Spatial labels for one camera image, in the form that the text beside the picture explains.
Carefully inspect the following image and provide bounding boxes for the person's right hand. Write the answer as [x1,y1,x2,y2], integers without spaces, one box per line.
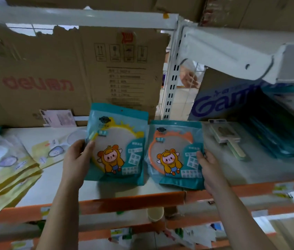
[196,149,231,198]

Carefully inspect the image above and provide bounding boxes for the person's left hand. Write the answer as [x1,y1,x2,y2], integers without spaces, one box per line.
[62,139,95,190]

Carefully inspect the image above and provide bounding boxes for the yellow packaged hand mirror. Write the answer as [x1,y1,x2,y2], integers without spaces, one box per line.
[31,130,85,169]
[0,135,37,192]
[0,166,43,203]

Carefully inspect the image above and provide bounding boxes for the beige hand mirror brown print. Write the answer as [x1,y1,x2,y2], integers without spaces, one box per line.
[209,119,247,161]

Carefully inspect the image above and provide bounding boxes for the teal packet orange ring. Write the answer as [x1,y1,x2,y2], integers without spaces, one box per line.
[144,120,206,190]

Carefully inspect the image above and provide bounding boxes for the person's right forearm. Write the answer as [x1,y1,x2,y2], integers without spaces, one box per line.
[209,184,277,250]

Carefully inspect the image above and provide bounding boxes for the person's left forearm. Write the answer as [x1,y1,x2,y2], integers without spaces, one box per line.
[36,179,85,250]

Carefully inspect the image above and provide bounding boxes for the brown plastic cup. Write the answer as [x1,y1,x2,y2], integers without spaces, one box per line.
[164,205,181,220]

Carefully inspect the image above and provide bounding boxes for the yellow white price label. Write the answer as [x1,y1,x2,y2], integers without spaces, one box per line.
[40,206,52,220]
[273,182,294,194]

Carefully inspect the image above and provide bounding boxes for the pile of white paper cards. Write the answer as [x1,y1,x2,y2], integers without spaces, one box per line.
[162,224,218,249]

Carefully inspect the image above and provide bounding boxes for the beige paper cup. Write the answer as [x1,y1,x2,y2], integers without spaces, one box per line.
[147,207,165,223]

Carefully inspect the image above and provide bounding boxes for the cardboard sheet blue lettering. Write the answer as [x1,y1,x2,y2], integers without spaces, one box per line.
[188,69,267,122]

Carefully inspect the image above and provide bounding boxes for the brown cardboard sheet red print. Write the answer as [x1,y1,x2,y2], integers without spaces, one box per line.
[0,23,170,128]

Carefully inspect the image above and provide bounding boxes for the brown cardboard box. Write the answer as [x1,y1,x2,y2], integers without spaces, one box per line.
[4,0,206,23]
[200,0,294,33]

